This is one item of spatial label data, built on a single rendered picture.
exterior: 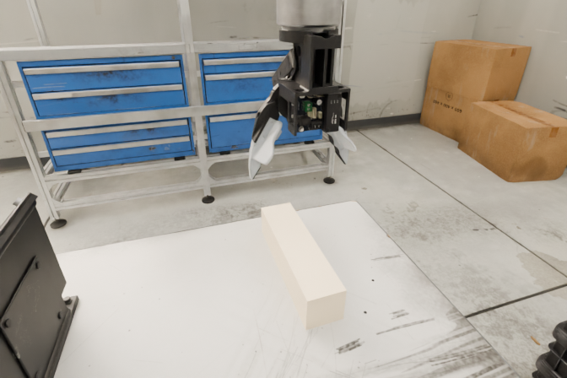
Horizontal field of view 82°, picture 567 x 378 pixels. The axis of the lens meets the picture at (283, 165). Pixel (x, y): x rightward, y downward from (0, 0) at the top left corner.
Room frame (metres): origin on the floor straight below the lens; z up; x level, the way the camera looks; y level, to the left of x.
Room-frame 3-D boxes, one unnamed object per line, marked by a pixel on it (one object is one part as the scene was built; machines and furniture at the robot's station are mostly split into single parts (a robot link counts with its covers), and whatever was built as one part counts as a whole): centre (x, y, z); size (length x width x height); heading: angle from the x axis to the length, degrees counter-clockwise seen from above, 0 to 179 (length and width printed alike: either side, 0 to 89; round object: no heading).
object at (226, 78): (1.87, 0.09, 0.60); 0.72 x 0.03 x 0.56; 107
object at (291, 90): (0.41, -0.03, 1.04); 0.09 x 0.08 x 0.12; 19
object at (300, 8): (0.42, -0.03, 1.12); 0.08 x 0.08 x 0.05
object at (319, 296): (0.44, -0.02, 0.73); 0.24 x 0.06 x 0.06; 19
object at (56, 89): (1.63, 0.86, 0.60); 0.72 x 0.03 x 0.56; 107
